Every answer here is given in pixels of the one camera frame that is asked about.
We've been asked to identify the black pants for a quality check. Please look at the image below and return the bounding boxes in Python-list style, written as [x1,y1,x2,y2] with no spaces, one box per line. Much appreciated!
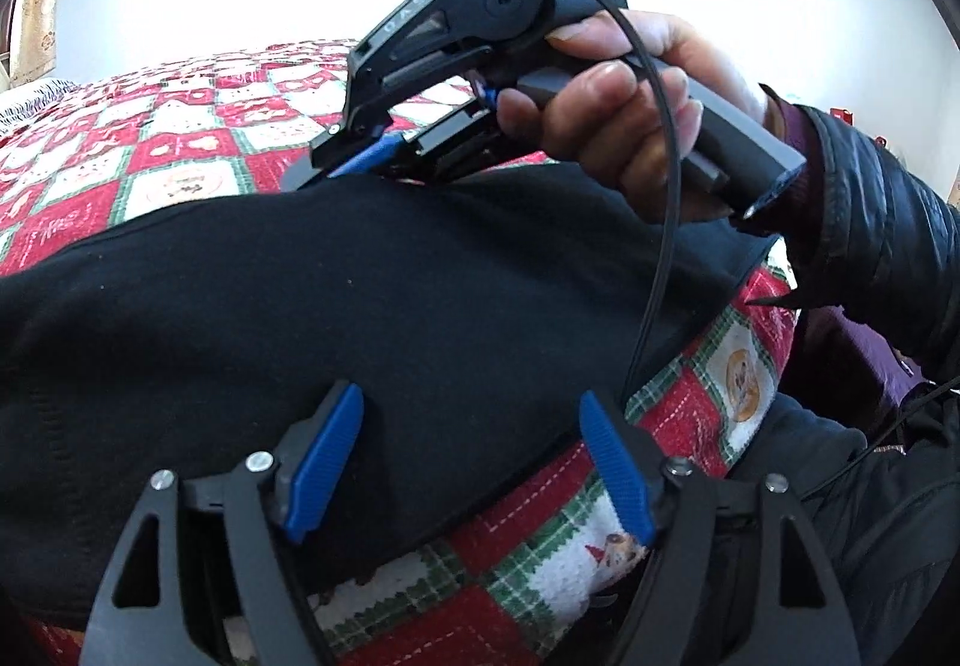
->
[2,164,768,627]

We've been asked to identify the black jacket forearm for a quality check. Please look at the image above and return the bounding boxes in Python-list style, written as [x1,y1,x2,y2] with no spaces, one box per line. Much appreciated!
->
[740,97,958,380]

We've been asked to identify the person's right hand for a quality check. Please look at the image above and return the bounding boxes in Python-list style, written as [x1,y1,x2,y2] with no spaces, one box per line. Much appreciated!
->
[498,11,786,223]

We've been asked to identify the red patchwork bedspread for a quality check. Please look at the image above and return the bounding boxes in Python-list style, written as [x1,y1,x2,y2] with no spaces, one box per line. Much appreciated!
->
[0,38,801,666]

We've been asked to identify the yellow patterned curtain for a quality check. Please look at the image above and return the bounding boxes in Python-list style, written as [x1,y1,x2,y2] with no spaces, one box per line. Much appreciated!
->
[10,0,57,88]

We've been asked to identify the striped pillow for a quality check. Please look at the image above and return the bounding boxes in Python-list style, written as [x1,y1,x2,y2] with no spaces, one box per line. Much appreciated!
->
[0,78,76,138]

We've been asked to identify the black cable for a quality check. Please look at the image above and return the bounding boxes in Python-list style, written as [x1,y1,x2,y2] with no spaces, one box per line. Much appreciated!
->
[550,0,685,404]

